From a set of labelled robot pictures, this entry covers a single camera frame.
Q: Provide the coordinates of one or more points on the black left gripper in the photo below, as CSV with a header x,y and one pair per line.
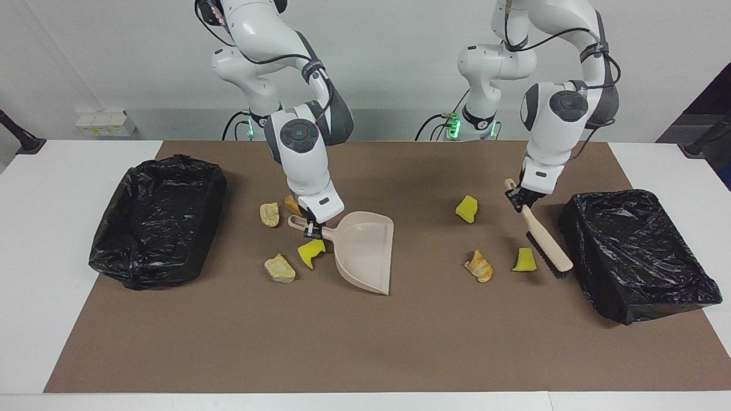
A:
x,y
531,197

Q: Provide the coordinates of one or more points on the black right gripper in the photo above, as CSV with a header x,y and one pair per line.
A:
x,y
312,219

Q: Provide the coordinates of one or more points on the notched yellow sponge piece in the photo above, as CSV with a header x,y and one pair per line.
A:
x,y
309,251

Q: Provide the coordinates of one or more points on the brown potato shaped bread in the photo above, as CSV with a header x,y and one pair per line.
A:
x,y
291,205

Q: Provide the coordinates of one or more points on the oval pale bread piece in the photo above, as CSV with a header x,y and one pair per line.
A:
x,y
269,214

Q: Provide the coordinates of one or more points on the beige hand brush black bristles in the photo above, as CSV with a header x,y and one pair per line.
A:
x,y
545,242

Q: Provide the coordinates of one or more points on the large yellow sponge piece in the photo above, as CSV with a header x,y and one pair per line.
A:
x,y
467,209

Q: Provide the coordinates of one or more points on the angular pale bread piece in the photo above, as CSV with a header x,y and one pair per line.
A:
x,y
280,269

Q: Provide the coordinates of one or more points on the beige plastic dustpan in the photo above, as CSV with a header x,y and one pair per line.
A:
x,y
365,251

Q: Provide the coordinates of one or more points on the small yellow sponge piece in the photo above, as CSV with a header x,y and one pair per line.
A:
x,y
523,261

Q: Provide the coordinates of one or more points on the orange striped croissant piece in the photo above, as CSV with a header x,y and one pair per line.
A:
x,y
480,267

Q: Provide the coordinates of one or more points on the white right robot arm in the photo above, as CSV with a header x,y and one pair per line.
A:
x,y
297,165

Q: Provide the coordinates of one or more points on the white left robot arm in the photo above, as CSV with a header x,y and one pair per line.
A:
x,y
557,131

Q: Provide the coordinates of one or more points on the black bag lined trash bin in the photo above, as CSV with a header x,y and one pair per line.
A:
x,y
634,257
154,222

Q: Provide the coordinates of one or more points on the brown paper table mat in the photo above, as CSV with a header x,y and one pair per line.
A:
x,y
365,342

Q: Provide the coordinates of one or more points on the black stand pole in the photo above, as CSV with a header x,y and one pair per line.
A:
x,y
699,145
23,140

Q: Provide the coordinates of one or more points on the white power strip box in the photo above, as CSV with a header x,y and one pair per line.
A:
x,y
105,124

